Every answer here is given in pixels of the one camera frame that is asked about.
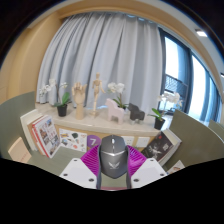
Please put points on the ceiling lights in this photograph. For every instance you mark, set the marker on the ceiling lights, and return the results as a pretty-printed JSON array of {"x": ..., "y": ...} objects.
[{"x": 201, "y": 33}]

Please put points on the dark-framed window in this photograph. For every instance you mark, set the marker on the dark-framed window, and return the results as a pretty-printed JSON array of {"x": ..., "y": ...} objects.
[{"x": 198, "y": 86}]

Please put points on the purple round number sign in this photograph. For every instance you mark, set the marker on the purple round number sign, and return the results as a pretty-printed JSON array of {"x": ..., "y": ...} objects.
[{"x": 92, "y": 141}]

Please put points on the white orchid behind pink horse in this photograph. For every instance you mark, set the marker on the white orchid behind pink horse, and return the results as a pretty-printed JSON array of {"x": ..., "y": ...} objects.
[{"x": 116, "y": 88}]

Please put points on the white wall socket plate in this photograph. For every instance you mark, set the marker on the white wall socket plate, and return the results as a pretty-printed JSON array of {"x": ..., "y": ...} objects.
[
  {"x": 128, "y": 140},
  {"x": 142, "y": 142}
]

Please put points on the wooden hand model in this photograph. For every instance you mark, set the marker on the wooden hand model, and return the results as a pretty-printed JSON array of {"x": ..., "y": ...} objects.
[{"x": 79, "y": 100}]

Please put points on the wooden desk ledge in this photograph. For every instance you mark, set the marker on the wooden desk ledge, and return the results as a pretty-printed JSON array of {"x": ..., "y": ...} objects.
[{"x": 100, "y": 128}]

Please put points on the black cover book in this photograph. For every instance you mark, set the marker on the black cover book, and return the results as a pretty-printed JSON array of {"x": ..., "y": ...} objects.
[{"x": 158, "y": 146}]

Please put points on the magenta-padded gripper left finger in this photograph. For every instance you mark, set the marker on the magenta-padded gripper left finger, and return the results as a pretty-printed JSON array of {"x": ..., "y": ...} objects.
[{"x": 76, "y": 170}]

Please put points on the green desk partition panel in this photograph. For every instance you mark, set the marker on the green desk partition panel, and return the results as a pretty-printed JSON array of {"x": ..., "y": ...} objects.
[
  {"x": 11, "y": 116},
  {"x": 196, "y": 143}
]

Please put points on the white book with picture cover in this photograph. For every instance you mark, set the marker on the white book with picture cover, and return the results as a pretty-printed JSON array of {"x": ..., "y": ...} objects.
[{"x": 48, "y": 135}]

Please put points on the thick white book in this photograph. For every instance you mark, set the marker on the thick white book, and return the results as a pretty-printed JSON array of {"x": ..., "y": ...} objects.
[{"x": 26, "y": 125}]

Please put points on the white orchid in black pot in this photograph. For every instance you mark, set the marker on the white orchid in black pot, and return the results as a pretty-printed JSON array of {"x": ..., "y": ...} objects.
[
  {"x": 62, "y": 110},
  {"x": 159, "y": 123}
]

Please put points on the wooden mannequin figure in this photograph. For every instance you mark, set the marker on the wooden mannequin figure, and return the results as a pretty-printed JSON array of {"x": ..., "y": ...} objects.
[{"x": 96, "y": 88}]

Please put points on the white sticker sheet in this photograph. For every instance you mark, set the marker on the white sticker sheet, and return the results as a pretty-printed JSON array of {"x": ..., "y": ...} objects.
[{"x": 72, "y": 140}]

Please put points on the red book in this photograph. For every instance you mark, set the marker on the red book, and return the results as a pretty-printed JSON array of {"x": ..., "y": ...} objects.
[{"x": 36, "y": 136}]

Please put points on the white book behind black book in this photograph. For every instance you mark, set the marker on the white book behind black book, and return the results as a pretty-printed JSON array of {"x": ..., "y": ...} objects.
[{"x": 174, "y": 143}]

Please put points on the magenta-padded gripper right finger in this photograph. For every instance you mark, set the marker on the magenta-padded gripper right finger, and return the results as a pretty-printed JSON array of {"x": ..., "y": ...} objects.
[{"x": 149, "y": 170}]

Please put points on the dark grey computer mouse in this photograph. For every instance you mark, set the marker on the dark grey computer mouse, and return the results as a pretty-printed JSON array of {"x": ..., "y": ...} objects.
[{"x": 113, "y": 156}]

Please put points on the black horse figure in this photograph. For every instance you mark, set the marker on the black horse figure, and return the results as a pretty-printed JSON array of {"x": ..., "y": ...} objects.
[{"x": 136, "y": 113}]

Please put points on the beige booklet with red text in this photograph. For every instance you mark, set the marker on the beige booklet with red text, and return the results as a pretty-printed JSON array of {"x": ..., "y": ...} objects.
[{"x": 19, "y": 150}]

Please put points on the grey curtain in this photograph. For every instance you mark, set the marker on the grey curtain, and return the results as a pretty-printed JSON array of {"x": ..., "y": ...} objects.
[{"x": 106, "y": 50}]

